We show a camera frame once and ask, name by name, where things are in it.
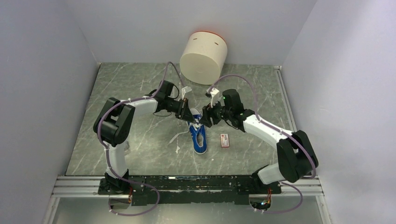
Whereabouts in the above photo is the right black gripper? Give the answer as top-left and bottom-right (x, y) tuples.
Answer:
(198, 97), (232, 128)

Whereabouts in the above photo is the small red white box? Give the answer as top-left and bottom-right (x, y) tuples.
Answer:
(220, 134), (230, 148)

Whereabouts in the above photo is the cream cylindrical container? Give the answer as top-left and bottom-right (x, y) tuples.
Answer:
(179, 31), (228, 85)

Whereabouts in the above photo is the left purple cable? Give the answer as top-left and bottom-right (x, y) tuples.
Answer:
(97, 62), (190, 217)

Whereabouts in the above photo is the purple cable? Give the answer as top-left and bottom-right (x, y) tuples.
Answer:
(97, 62), (190, 217)
(206, 74), (318, 214)

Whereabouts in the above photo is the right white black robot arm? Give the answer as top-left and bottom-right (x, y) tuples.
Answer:
(199, 88), (318, 193)

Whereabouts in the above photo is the aluminium frame rail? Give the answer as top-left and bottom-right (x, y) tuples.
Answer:
(43, 62), (332, 224)

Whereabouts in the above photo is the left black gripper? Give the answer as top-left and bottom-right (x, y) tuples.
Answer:
(164, 98), (196, 124)

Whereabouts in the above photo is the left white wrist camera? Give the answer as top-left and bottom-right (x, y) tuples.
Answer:
(180, 86), (192, 99)

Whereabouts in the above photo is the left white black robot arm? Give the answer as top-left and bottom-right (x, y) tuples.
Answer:
(93, 81), (196, 194)

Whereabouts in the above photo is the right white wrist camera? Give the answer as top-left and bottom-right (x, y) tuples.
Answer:
(205, 87), (220, 108)

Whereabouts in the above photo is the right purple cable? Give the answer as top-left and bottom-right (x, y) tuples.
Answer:
(206, 74), (318, 214)

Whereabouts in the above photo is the blue canvas sneaker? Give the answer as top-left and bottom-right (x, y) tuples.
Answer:
(187, 108), (207, 154)

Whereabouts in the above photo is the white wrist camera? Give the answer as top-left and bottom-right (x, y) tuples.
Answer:
(205, 87), (220, 108)
(180, 86), (192, 99)

